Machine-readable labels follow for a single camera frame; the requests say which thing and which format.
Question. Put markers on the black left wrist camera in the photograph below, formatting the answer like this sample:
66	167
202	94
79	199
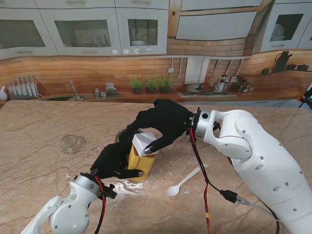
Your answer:
109	191

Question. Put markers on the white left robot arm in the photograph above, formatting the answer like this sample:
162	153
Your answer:
65	209

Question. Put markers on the domed glass jar lid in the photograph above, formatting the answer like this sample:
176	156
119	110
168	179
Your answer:
72	144

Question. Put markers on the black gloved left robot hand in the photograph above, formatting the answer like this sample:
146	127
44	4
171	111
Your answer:
112	158

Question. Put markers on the printed kitchen backdrop banner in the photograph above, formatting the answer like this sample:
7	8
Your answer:
97	70

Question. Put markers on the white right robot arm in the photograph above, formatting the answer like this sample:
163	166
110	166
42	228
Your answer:
263	156

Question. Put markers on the black tripod with orange clip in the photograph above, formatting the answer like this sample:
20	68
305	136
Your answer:
307	96

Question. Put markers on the yellow coffee jar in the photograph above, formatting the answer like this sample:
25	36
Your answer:
143	165

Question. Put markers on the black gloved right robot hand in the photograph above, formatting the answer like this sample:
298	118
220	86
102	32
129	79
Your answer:
170	117

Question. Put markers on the white square jar lid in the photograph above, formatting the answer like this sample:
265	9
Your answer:
141	142

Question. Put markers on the white plastic spoon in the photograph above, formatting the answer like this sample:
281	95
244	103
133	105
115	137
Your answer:
178	186

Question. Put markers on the glass jar with coffee beans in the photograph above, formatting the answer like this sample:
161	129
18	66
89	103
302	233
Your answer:
123	135

